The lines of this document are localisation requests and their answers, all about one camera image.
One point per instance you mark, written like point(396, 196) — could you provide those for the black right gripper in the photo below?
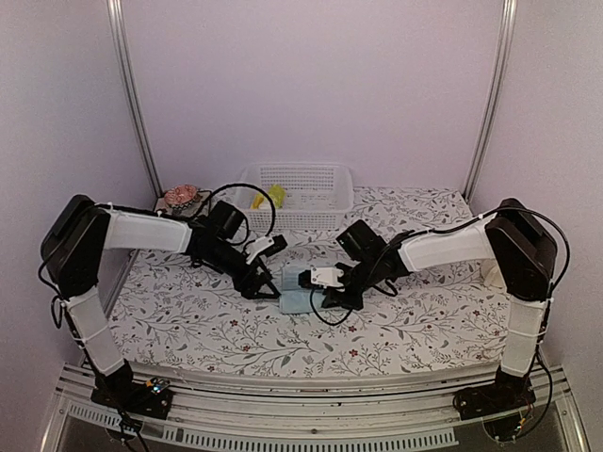
point(339, 301)

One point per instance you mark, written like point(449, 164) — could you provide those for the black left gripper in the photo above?
point(250, 291)

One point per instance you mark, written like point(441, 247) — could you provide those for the light blue towel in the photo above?
point(294, 300)

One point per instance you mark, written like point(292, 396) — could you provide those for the green and white towel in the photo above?
point(275, 195)

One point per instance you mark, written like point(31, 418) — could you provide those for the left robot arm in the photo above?
point(72, 252)

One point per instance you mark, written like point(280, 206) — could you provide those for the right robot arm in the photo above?
point(517, 238)

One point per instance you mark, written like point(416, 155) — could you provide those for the floral patterned tablecloth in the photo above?
point(172, 314)

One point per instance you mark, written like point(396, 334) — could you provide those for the white plastic basket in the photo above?
point(317, 196)

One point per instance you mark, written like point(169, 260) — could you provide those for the floral embroidered placemat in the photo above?
point(188, 212)

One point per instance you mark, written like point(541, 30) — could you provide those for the cream ceramic mug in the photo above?
point(491, 275)

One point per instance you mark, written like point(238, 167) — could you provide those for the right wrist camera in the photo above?
point(361, 243)

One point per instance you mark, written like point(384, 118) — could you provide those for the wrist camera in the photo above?
point(227, 219)
point(361, 243)

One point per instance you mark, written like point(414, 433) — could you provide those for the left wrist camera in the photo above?
point(227, 219)

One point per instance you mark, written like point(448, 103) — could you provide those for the aluminium front rail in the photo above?
point(218, 412)

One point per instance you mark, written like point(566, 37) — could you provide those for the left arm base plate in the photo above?
point(151, 398)

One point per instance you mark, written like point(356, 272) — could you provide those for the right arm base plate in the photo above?
point(489, 399)

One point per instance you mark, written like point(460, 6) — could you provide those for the right aluminium frame post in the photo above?
point(501, 61)

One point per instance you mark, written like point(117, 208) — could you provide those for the aluminium frame post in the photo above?
point(119, 36)
point(501, 61)

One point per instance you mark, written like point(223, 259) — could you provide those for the left aluminium frame post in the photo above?
point(119, 36)

